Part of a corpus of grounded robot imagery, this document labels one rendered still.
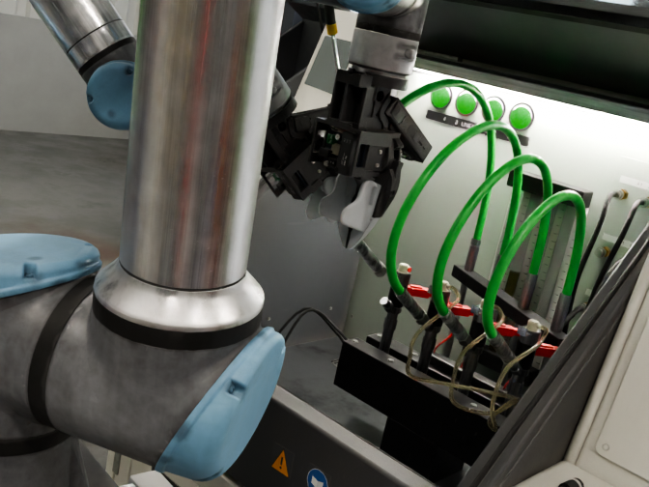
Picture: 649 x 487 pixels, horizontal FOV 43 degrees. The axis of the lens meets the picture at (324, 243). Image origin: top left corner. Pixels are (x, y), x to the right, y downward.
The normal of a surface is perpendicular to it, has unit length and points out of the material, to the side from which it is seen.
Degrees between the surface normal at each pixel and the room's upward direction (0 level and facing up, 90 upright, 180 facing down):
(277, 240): 90
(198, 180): 96
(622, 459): 76
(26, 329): 62
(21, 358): 80
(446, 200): 90
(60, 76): 90
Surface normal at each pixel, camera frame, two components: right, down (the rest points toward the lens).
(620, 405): -0.61, -0.18
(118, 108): -0.09, 0.25
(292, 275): 0.71, 0.32
